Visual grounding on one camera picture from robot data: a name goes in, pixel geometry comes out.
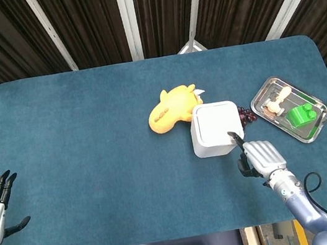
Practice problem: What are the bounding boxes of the dark brown curtain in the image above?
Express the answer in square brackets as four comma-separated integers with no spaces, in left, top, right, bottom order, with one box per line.
[0,0,327,135]

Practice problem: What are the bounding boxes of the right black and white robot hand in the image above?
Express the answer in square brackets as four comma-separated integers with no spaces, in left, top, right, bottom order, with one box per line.
[227,122,289,183]

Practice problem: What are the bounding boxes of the green plastic block toy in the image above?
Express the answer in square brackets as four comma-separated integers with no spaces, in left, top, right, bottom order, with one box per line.
[286,102,320,130]

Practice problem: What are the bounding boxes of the stainless steel tray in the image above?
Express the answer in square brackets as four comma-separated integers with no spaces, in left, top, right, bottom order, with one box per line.
[246,68,327,152]

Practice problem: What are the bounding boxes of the wooden stamp toy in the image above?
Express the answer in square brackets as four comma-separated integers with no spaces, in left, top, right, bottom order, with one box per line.
[263,86,296,119]

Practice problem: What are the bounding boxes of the dark purple grapes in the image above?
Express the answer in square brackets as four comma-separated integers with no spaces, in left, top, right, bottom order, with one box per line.
[236,104,259,131]

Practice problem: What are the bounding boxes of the yellow plush toy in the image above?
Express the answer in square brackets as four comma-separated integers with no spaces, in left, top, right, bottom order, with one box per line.
[143,81,212,136]

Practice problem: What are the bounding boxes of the blue table mat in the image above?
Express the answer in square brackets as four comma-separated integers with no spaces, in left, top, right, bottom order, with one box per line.
[0,27,327,245]

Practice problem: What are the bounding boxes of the wooden board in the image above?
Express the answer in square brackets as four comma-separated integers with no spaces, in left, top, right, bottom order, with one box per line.
[243,225,264,245]

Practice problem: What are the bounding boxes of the white plastic box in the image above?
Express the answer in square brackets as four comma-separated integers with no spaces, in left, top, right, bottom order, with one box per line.
[188,106,247,160]

